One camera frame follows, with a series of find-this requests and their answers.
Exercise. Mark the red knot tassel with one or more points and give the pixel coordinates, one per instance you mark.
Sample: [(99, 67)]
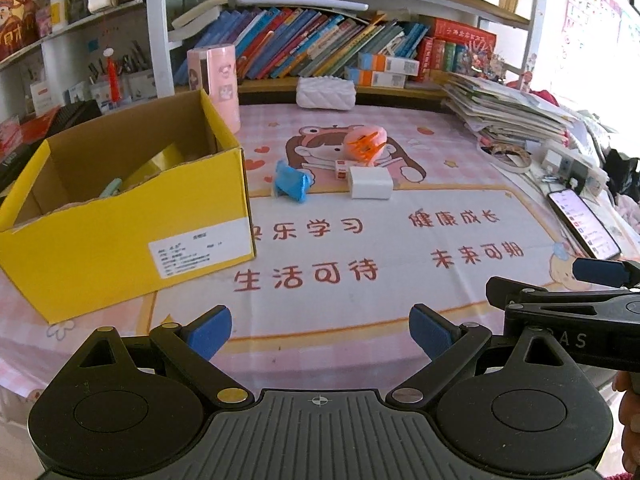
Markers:
[(115, 77)]

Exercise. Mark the grey-green toy car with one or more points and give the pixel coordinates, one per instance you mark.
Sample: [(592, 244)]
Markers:
[(111, 188)]

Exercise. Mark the dark clothing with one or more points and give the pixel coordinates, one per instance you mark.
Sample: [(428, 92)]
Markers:
[(622, 170)]

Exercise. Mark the red thick dictionary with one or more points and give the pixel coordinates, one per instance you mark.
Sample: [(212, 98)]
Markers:
[(462, 34)]

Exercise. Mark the person's right hand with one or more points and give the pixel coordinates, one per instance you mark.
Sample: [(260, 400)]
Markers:
[(631, 425)]

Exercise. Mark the white quilted pouch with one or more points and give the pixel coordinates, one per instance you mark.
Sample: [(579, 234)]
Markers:
[(325, 92)]

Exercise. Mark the row of colourful books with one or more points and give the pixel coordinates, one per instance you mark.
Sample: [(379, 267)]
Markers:
[(310, 42)]

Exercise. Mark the black smartphone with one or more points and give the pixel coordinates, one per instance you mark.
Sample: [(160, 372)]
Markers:
[(582, 222)]

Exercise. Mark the stack of papers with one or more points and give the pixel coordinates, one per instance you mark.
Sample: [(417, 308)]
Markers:
[(505, 110)]

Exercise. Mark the pink cartoon dispenser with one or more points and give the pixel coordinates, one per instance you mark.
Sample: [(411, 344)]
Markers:
[(222, 75)]

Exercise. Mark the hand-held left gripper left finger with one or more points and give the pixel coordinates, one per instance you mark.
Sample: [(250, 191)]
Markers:
[(210, 334)]

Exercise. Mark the white charger block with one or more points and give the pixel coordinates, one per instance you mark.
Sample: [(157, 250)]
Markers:
[(370, 183)]

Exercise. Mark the small red white box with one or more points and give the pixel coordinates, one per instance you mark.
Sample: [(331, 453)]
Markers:
[(341, 168)]

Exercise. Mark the black flat device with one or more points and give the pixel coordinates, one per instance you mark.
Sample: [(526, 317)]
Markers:
[(75, 115)]

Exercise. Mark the pink fuzzy ball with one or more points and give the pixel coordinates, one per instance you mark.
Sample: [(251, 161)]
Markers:
[(369, 132)]

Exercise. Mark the orange hair clip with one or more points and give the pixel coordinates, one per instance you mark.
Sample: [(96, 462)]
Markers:
[(365, 152)]

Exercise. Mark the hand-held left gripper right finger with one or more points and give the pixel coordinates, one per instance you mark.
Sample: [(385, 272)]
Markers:
[(430, 334)]

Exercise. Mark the yellow cardboard box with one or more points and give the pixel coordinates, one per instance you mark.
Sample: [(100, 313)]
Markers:
[(125, 240)]

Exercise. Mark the white power strip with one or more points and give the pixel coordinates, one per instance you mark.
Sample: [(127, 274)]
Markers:
[(595, 180)]

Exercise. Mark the white bookshelf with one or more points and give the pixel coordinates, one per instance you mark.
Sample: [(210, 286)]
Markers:
[(160, 35)]

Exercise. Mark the white light bar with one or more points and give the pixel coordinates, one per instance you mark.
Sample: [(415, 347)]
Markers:
[(300, 3)]

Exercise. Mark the white pen holders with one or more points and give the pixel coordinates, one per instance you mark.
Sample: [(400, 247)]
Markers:
[(135, 87)]

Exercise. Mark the alphabet wall poster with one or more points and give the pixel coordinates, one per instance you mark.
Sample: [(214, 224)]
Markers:
[(592, 5)]

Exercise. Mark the blue plastic toy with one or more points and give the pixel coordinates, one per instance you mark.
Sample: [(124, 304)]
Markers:
[(292, 183)]

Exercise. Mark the pink printed desk mat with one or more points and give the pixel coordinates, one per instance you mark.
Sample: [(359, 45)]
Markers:
[(350, 245)]

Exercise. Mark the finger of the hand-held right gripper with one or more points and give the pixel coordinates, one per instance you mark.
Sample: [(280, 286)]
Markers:
[(520, 294), (600, 271)]

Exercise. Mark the orange white carton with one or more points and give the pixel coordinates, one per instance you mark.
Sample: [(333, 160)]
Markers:
[(390, 63), (375, 78)]

